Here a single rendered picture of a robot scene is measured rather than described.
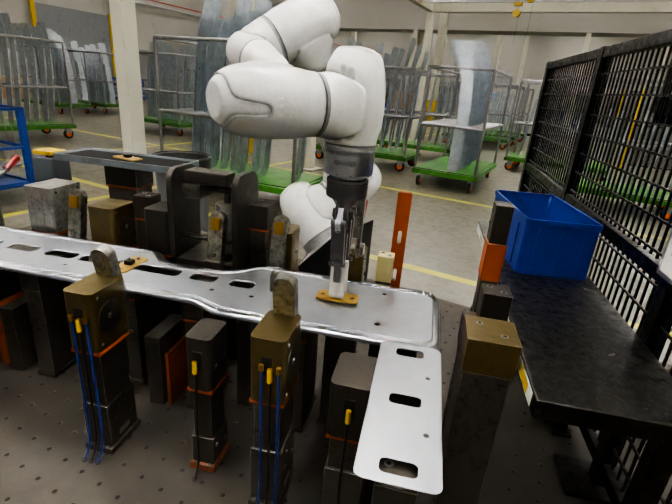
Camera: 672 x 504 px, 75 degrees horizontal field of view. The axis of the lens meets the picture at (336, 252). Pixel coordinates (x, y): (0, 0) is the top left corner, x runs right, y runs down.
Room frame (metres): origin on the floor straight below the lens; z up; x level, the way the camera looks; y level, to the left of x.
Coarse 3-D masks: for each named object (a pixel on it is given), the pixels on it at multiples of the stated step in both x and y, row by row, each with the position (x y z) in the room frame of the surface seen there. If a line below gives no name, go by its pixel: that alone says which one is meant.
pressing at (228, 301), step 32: (0, 256) 0.87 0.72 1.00; (32, 256) 0.88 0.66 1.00; (128, 256) 0.92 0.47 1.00; (160, 256) 0.93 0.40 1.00; (128, 288) 0.77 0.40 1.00; (160, 288) 0.78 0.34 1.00; (192, 288) 0.79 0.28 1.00; (224, 288) 0.80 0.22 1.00; (256, 288) 0.81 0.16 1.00; (320, 288) 0.83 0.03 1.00; (352, 288) 0.85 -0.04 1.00; (384, 288) 0.86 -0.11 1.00; (256, 320) 0.69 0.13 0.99; (320, 320) 0.70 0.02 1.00; (352, 320) 0.71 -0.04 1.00; (384, 320) 0.72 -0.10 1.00; (416, 320) 0.73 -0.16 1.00
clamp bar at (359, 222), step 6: (366, 198) 0.95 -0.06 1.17; (354, 204) 0.94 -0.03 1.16; (360, 204) 0.94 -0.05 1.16; (360, 210) 0.94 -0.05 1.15; (360, 216) 0.93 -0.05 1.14; (354, 222) 0.94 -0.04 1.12; (360, 222) 0.92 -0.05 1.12; (354, 228) 0.93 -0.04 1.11; (360, 228) 0.92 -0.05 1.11; (354, 234) 0.93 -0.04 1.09; (360, 234) 0.92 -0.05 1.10; (360, 240) 0.92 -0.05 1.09
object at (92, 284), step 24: (72, 288) 0.66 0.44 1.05; (96, 288) 0.67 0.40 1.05; (120, 288) 0.71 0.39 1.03; (72, 312) 0.65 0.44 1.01; (96, 312) 0.65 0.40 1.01; (120, 312) 0.71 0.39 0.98; (72, 336) 0.65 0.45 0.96; (96, 336) 0.65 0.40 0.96; (120, 336) 0.70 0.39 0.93; (96, 360) 0.66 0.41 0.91; (120, 360) 0.70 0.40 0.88; (96, 384) 0.64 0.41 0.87; (120, 384) 0.69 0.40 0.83; (96, 408) 0.65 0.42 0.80; (120, 408) 0.68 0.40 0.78; (96, 432) 0.64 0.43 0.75; (120, 432) 0.67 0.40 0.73
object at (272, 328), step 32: (288, 320) 0.62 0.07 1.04; (256, 352) 0.56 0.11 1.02; (288, 352) 0.56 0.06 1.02; (256, 384) 0.56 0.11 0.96; (288, 384) 0.57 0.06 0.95; (256, 416) 0.57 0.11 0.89; (288, 416) 0.60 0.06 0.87; (256, 448) 0.57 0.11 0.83; (288, 448) 0.60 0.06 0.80; (256, 480) 0.56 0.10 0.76; (288, 480) 0.61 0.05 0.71
